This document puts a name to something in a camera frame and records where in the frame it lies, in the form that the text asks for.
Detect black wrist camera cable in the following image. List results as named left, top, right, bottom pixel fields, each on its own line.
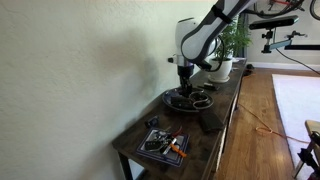
left=205, top=35, right=227, bottom=73

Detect black stereo camera bar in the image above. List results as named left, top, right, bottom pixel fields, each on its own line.
left=248, top=14, right=300, bottom=31

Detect white-rimmed sunglasses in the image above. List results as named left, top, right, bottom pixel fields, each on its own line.
left=190, top=92, right=212, bottom=110

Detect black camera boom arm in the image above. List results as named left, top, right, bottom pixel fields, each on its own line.
left=260, top=29, right=320, bottom=55

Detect small dark box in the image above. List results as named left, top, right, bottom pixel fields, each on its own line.
left=144, top=115, right=160, bottom=129

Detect orange handled tool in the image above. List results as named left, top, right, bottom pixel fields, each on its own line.
left=169, top=142, right=188, bottom=159

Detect red bicycle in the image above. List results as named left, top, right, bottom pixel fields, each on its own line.
left=244, top=0, right=320, bottom=22

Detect dark wooden console table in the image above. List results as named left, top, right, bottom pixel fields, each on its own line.
left=111, top=58, right=248, bottom=180

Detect light wooden chair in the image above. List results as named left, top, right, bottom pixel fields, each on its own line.
left=292, top=119, right=320, bottom=180

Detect green potted plant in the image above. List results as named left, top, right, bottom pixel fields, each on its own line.
left=214, top=14, right=254, bottom=63

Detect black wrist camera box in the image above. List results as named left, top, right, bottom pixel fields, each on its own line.
left=194, top=59, right=213, bottom=72

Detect blue and white tray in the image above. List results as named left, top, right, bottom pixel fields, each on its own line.
left=135, top=127, right=191, bottom=168

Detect orange extension cable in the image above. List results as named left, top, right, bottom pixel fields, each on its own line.
left=236, top=102, right=312, bottom=145

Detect small silver metal piece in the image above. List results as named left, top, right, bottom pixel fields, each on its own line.
left=208, top=82, right=221, bottom=91

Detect white rug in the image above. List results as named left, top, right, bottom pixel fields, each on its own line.
left=271, top=73, right=320, bottom=169

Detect black pouch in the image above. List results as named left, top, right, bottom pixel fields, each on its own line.
left=169, top=95, right=195, bottom=110

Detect black leather wallet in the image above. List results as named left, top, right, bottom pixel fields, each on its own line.
left=198, top=112, right=225, bottom=133

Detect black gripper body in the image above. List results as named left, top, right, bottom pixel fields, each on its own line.
left=177, top=64, right=195, bottom=86

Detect white plant pot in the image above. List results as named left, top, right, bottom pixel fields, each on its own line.
left=207, top=57, right=234, bottom=84

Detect dark blue ceramic bowl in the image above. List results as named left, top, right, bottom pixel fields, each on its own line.
left=161, top=86, right=215, bottom=114

